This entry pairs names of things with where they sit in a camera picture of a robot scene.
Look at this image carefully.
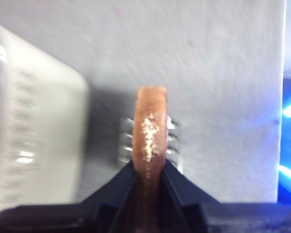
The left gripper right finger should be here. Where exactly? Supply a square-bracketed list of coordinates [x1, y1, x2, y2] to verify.
[162, 160, 291, 233]

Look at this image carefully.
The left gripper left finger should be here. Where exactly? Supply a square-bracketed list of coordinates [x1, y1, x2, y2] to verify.
[0, 161, 138, 233]

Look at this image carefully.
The brown bread slice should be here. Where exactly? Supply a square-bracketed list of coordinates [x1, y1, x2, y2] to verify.
[132, 85, 169, 233]

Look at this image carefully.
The stainless steel toaster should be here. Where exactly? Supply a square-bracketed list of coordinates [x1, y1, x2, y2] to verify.
[0, 20, 91, 212]

